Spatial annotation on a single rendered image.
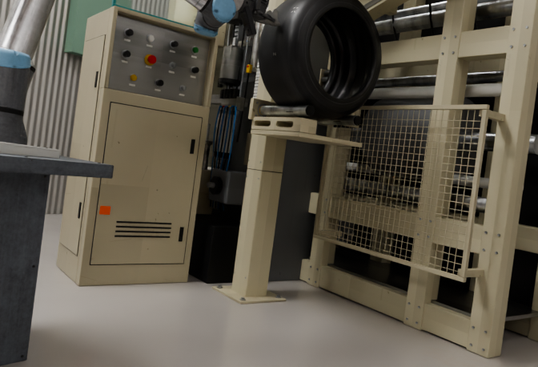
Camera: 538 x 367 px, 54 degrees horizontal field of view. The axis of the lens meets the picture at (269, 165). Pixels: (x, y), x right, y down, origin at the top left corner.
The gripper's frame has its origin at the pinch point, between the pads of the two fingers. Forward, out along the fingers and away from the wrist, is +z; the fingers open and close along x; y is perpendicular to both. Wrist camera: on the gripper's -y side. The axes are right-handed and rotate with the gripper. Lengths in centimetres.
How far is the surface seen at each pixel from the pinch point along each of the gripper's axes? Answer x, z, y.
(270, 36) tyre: 4.7, 0.9, -3.7
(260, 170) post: 26, 27, -58
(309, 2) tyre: -8.9, 7.0, 11.3
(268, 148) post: 25, 28, -47
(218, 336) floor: -15, -4, -124
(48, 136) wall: 268, -13, -61
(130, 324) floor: 6, -31, -127
